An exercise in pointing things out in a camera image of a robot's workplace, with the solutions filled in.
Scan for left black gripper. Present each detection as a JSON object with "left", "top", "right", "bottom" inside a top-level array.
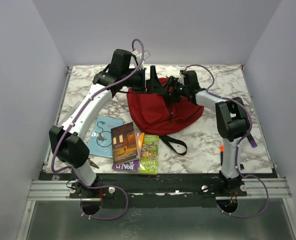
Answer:
[{"left": 122, "top": 65, "right": 166, "bottom": 94}]

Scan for light blue book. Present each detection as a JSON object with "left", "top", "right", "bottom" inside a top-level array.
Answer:
[{"left": 87, "top": 116, "right": 124, "bottom": 159}]

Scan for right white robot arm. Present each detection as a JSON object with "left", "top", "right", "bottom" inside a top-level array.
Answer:
[{"left": 164, "top": 70, "right": 252, "bottom": 196}]

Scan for yellow handled pliers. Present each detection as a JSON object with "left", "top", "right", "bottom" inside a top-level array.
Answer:
[{"left": 88, "top": 159, "right": 99, "bottom": 169}]

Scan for orange black highlighter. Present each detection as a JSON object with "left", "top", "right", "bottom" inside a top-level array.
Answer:
[{"left": 220, "top": 145, "right": 224, "bottom": 165}]

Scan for purple Roald Dahl book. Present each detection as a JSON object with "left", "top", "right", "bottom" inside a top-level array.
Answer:
[{"left": 112, "top": 132, "right": 144, "bottom": 172}]

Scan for dark brown paperback book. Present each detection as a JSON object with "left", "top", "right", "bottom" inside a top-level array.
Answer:
[{"left": 111, "top": 122, "right": 140, "bottom": 165}]

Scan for purple black highlighter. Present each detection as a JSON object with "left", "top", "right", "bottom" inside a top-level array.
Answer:
[{"left": 247, "top": 134, "right": 258, "bottom": 148}]

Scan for aluminium mounting rail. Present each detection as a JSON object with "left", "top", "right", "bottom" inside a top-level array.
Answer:
[{"left": 28, "top": 178, "right": 292, "bottom": 202}]

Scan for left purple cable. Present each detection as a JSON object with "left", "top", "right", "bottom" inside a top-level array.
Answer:
[{"left": 50, "top": 38, "right": 146, "bottom": 221}]

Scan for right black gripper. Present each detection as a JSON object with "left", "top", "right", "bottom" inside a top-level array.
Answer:
[{"left": 161, "top": 76, "right": 189, "bottom": 104}]

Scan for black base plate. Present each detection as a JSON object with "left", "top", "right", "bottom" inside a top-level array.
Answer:
[{"left": 37, "top": 171, "right": 258, "bottom": 210}]

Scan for green Treehouse book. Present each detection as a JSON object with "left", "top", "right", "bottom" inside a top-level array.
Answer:
[{"left": 138, "top": 134, "right": 159, "bottom": 175}]

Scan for red backpack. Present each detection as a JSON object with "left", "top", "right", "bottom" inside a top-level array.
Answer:
[{"left": 126, "top": 77, "right": 205, "bottom": 156}]

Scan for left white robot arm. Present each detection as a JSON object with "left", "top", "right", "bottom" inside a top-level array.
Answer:
[{"left": 49, "top": 49, "right": 156, "bottom": 198}]

